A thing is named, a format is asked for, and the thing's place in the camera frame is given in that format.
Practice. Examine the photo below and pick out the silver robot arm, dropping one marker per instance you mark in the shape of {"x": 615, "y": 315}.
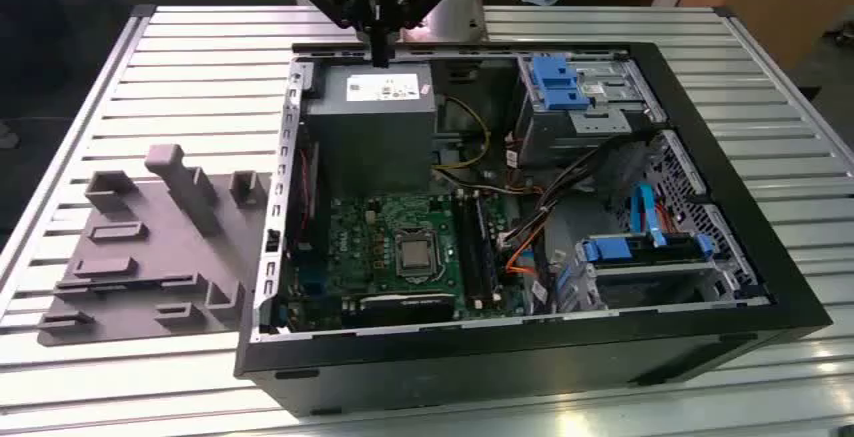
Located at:
{"x": 454, "y": 17}

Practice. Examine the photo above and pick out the black RAM slot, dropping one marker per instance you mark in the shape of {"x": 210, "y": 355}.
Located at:
{"x": 470, "y": 247}
{"x": 478, "y": 247}
{"x": 462, "y": 247}

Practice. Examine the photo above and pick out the grey power supply unit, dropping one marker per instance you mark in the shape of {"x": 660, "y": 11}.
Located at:
{"x": 374, "y": 147}

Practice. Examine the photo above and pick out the silver metal drive cage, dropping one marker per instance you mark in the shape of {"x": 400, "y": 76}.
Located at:
{"x": 601, "y": 122}

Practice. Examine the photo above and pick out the green motherboard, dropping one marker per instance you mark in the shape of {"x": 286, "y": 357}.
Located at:
{"x": 354, "y": 217}

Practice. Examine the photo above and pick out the silver CPU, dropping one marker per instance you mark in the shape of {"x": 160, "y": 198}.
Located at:
{"x": 416, "y": 254}

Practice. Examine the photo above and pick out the brown wooden cabinet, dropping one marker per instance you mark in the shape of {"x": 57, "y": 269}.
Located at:
{"x": 781, "y": 2}

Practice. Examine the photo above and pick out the hard disk in blue carrier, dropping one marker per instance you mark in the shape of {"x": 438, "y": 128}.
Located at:
{"x": 608, "y": 249}

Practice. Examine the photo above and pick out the black graphics card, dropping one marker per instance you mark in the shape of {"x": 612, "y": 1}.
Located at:
{"x": 401, "y": 314}

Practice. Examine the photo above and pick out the silver metal disk bay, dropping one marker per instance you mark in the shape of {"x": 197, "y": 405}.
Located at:
{"x": 655, "y": 269}

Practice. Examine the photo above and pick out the black chair base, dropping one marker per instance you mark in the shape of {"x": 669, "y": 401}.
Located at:
{"x": 843, "y": 36}

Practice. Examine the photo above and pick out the grey parts rack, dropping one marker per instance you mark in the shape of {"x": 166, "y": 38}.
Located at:
{"x": 134, "y": 317}

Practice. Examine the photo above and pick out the black PC case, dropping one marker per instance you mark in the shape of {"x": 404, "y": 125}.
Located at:
{"x": 468, "y": 372}

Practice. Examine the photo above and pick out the blue plastic drive bracket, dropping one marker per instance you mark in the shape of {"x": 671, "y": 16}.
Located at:
{"x": 557, "y": 82}

